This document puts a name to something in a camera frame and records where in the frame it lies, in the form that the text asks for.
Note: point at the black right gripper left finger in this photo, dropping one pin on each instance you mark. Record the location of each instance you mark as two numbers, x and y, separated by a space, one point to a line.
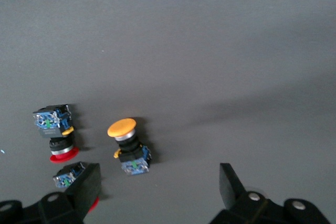
78 195

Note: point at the dark grey table mat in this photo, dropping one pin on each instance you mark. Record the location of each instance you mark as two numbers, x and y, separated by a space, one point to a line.
183 51

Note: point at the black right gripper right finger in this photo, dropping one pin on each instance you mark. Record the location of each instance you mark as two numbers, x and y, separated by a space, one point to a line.
231 190

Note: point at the yellow mushroom push button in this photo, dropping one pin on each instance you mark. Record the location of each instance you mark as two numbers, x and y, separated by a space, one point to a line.
131 155

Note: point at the red mushroom push button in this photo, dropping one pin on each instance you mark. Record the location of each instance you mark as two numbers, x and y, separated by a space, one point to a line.
65 178
52 124

